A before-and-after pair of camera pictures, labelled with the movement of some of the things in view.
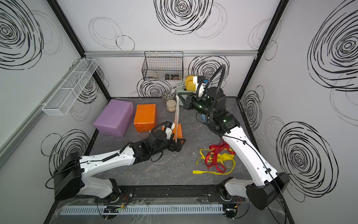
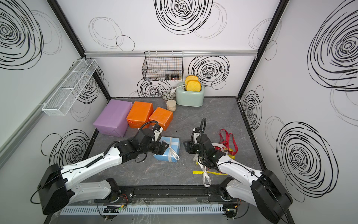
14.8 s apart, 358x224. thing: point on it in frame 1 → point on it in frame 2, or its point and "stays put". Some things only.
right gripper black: x=188 y=103 → x=189 y=148
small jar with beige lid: x=171 y=104 stays put
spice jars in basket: x=173 y=76 stays put
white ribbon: x=176 y=116 → x=206 y=178
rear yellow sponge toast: x=188 y=79 stays put
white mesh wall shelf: x=62 y=100 stays put
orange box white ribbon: x=177 y=131 → x=163 y=116
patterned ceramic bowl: x=167 y=95 stays put
